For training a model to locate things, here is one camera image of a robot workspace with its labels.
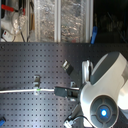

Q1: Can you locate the black perforated pegboard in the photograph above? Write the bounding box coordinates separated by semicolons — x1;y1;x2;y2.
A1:
0;43;128;128

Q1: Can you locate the clear plastic storage bin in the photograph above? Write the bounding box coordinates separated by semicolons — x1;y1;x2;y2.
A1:
34;0;94;43

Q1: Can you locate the blue object at corner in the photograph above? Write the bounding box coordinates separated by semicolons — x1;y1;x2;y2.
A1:
0;116;6;127

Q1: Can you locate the blue clamp handle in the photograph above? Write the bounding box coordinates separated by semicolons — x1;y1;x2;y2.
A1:
91;26;98;44

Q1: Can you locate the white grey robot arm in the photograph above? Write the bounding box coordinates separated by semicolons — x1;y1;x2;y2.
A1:
54;52;128;128

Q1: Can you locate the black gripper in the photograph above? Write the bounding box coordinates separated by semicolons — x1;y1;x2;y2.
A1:
54;87;79;99

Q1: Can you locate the grey cable clip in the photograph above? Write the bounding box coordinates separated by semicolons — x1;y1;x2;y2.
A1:
33;75;40;95

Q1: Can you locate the white cable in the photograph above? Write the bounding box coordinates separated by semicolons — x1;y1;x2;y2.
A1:
0;88;55;95

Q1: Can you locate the small grey clip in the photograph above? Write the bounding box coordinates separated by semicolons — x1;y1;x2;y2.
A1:
70;82;76;88

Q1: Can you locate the black clip on pegboard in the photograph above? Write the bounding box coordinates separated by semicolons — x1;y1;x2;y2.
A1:
62;60;73;75

